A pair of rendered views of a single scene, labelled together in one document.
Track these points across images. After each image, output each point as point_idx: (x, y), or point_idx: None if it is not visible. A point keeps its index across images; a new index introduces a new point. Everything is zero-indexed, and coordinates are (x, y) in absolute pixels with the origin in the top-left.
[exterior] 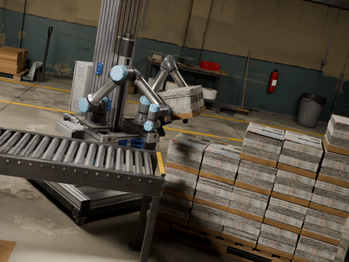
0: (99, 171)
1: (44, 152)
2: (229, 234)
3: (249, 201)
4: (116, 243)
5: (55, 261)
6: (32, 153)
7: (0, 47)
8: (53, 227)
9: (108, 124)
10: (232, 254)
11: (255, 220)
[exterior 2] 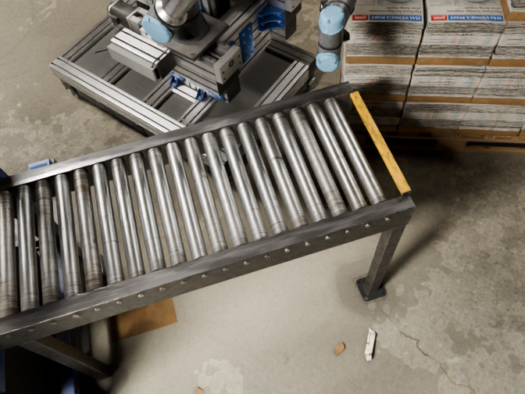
0: (291, 246)
1: (98, 47)
2: (472, 127)
3: (516, 84)
4: (300, 202)
5: (237, 286)
6: (82, 62)
7: None
8: (198, 211)
9: (212, 22)
10: (474, 148)
11: (524, 105)
